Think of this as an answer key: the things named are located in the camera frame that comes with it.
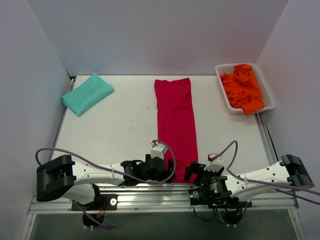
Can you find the orange t shirts pile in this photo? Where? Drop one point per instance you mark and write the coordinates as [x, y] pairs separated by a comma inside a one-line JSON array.
[[242, 89]]

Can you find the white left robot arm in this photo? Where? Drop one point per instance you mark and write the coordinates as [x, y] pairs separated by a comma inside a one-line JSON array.
[[78, 181]]

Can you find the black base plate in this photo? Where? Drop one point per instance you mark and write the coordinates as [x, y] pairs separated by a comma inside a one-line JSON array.
[[106, 202], [229, 203]]

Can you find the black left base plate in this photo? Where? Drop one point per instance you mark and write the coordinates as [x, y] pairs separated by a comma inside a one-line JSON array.
[[106, 202]]

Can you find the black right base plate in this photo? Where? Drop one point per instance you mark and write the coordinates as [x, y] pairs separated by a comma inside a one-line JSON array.
[[229, 203]]

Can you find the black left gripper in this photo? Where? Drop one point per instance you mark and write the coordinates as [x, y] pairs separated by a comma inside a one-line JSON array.
[[166, 170]]

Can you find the folded teal t shirt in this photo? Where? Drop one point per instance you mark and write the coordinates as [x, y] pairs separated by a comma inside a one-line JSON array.
[[85, 96]]

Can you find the white plastic basket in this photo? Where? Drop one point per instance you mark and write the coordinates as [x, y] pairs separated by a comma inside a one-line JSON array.
[[268, 99]]

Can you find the aluminium frame rails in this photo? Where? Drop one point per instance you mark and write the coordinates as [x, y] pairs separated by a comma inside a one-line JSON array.
[[123, 125]]

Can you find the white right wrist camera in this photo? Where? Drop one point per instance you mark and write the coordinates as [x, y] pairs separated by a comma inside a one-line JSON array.
[[216, 163]]

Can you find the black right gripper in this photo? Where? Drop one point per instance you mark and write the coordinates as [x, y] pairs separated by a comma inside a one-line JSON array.
[[194, 170]]

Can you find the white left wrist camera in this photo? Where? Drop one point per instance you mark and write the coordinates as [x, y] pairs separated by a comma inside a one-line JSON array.
[[158, 150]]

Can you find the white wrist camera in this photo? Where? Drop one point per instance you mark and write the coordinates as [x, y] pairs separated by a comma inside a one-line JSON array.
[[158, 150], [216, 163]]

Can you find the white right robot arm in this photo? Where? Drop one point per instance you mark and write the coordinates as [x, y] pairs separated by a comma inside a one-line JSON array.
[[290, 171]]

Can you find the red t shirt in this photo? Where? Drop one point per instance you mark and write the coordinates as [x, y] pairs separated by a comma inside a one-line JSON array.
[[176, 123]]

